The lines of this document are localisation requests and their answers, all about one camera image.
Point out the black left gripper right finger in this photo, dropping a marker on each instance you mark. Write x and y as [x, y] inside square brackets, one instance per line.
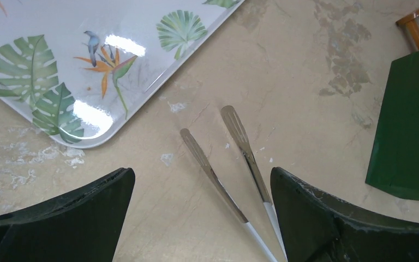
[318, 226]

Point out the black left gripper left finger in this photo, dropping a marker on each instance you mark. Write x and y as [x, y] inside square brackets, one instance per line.
[80, 225]

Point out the green paper bag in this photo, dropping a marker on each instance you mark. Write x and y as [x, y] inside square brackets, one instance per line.
[394, 160]

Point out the white tropical print tray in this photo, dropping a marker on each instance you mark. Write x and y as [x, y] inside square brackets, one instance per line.
[79, 70]

